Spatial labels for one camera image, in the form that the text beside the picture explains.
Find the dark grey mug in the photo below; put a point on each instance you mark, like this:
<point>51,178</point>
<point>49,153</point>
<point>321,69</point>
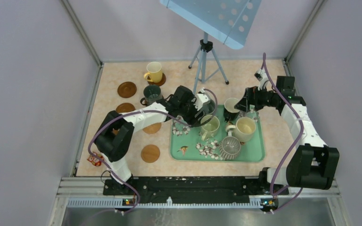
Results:
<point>151,93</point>

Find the yellow mug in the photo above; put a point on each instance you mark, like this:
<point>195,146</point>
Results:
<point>154,72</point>

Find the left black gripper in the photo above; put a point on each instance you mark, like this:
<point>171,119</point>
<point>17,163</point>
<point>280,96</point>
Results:
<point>191,119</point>

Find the light woven rattan coaster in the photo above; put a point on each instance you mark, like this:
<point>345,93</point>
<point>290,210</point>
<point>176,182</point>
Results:
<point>152,129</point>
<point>150,153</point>

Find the light green mug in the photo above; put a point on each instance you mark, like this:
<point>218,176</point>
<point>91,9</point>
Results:
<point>210,127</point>

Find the green floral serving tray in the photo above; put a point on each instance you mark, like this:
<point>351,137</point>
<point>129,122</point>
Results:
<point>187,145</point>

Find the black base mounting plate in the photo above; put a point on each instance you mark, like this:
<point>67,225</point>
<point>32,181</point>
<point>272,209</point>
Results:
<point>190,190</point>

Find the cream mug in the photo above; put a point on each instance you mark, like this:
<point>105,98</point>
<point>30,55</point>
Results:
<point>243,130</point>

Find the blue perforated panel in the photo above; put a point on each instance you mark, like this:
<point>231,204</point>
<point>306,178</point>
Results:
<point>228,21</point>

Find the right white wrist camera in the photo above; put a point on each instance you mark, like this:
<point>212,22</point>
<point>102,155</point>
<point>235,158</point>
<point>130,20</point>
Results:
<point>262,77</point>

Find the black white-lined mug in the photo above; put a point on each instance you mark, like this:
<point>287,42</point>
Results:
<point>230,113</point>

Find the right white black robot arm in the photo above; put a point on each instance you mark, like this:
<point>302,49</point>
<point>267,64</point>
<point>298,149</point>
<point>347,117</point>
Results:
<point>314,163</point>

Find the dark brown wooden coaster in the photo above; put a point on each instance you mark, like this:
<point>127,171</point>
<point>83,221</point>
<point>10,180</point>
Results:
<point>127,89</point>
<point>162,82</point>

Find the red owl sticker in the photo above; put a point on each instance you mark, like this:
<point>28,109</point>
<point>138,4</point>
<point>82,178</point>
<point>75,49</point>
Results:
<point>95,161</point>

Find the grey striped mug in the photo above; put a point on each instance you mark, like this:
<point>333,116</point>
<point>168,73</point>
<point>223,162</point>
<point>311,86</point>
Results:
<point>230,147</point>

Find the blue tripod stand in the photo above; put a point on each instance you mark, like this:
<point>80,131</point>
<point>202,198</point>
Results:
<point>205,47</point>

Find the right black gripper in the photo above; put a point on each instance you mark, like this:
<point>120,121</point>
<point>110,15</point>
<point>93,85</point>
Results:
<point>250,97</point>

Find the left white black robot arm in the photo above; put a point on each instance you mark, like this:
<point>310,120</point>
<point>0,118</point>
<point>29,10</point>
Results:
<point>114,135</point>

